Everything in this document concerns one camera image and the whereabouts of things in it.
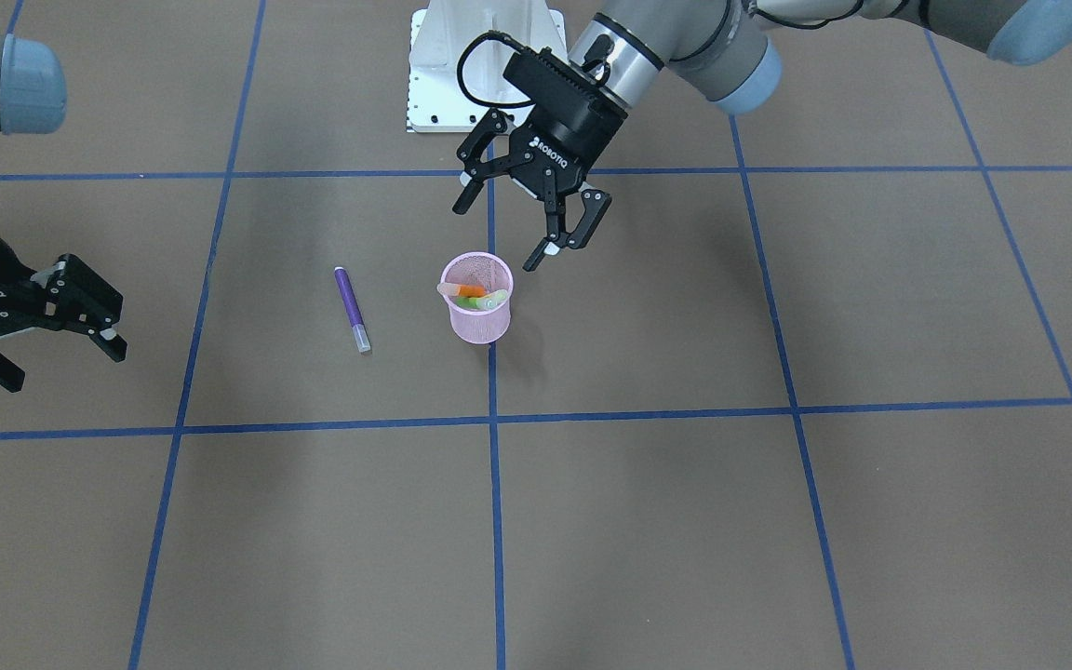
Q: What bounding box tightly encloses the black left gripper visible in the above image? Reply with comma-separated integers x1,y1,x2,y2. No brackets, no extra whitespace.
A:
451,47,630,274

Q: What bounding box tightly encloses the yellow highlighter pen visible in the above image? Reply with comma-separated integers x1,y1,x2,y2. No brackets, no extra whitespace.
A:
485,289,510,311

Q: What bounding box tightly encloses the orange highlighter pen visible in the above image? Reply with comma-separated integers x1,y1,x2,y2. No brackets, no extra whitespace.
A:
435,283,488,298

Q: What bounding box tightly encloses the purple highlighter pen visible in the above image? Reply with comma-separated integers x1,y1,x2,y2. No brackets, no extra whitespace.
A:
333,266,373,355

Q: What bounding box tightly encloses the green highlighter pen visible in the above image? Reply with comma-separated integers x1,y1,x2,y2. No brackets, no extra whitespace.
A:
452,296,494,311

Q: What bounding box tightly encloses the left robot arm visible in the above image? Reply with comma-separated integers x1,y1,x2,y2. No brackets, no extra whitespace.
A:
452,1,1072,272

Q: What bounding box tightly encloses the pink mesh pen holder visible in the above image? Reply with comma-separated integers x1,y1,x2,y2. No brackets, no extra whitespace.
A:
437,251,515,344

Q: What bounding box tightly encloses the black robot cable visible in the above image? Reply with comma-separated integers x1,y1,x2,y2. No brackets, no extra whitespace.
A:
457,31,537,113

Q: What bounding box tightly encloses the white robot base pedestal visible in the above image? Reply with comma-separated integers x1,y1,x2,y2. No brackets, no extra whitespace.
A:
406,1,569,133

